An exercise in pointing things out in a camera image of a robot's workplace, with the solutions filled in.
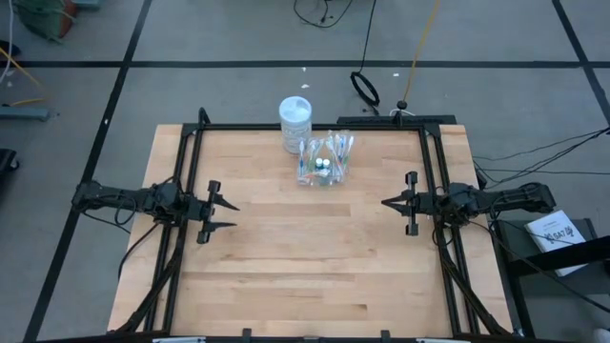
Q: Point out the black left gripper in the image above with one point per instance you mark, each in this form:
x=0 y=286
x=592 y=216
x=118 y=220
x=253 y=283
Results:
x=195 y=208

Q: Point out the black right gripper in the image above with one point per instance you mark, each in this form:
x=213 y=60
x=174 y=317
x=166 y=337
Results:
x=426 y=206

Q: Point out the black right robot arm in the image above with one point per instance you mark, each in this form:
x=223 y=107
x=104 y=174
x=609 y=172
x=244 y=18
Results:
x=514 y=197

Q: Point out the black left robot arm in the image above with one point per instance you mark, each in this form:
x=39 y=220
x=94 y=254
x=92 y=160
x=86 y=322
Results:
x=119 y=195

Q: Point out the clear acrylic organizer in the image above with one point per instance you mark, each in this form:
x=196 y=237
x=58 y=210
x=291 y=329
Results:
x=329 y=180

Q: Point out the white wipes canister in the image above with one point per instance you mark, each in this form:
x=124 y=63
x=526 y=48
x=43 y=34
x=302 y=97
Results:
x=295 y=112

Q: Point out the white printed booklet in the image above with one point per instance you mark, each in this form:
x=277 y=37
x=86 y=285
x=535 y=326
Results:
x=555 y=236

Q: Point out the black side cart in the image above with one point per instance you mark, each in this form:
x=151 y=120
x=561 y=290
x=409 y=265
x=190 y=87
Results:
x=572 y=255

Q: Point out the grey blue floor base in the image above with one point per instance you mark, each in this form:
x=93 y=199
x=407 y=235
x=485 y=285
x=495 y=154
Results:
x=24 y=113

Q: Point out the green orange bag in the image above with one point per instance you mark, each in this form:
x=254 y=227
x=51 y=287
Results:
x=45 y=19

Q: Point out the person's foot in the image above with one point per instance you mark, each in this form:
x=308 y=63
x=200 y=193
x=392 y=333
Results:
x=7 y=49

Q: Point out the black metal rig frame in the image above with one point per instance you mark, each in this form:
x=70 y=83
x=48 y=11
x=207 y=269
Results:
x=310 y=127

